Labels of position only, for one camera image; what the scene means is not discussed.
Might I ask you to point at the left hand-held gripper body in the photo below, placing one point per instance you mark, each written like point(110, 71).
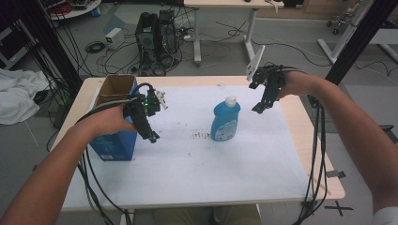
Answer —
point(147, 104)

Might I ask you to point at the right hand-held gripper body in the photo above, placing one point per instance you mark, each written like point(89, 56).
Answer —
point(270, 78)

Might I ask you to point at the blue bottle with white cap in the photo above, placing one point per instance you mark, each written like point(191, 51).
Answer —
point(223, 122)

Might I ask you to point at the person's right hand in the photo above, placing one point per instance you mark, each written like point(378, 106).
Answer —
point(297, 84)

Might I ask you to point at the person's left hand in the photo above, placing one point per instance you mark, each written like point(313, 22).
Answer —
point(109, 122)

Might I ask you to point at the blue cardboard box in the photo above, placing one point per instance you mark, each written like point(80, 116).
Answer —
point(114, 146)

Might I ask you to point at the grey floor mat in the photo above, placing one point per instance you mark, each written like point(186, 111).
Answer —
point(309, 117)

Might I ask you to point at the black computer tower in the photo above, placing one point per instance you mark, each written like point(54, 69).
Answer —
point(168, 34)
point(146, 37)

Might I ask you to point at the white table mat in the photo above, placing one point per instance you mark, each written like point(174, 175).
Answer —
point(203, 175)

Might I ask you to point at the small white device box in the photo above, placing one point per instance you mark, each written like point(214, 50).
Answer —
point(114, 38)

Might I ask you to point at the office chair base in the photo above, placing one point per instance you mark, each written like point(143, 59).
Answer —
point(335, 25)

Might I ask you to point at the white desk with wooden top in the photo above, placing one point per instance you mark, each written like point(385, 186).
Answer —
point(225, 3)

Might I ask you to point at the person's legs in khaki trousers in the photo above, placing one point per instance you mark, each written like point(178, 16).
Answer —
point(187, 215)

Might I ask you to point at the black metal stand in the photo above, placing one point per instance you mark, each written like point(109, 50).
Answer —
point(53, 43)
point(359, 40)

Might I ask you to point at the grey tape strip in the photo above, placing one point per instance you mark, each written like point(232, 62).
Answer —
point(335, 174)

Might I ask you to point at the round white table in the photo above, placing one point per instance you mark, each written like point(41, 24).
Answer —
point(78, 12)

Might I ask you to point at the white cloth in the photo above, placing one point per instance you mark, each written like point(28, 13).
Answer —
point(18, 93)

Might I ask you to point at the black tape cross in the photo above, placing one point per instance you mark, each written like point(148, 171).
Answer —
point(338, 207)

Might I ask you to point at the dark equipment shelf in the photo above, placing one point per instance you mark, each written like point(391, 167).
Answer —
point(12, 43)

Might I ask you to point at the person's white sleeve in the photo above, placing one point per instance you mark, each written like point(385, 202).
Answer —
point(388, 217)

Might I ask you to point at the white stand frame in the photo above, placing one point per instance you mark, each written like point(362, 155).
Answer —
point(344, 37)

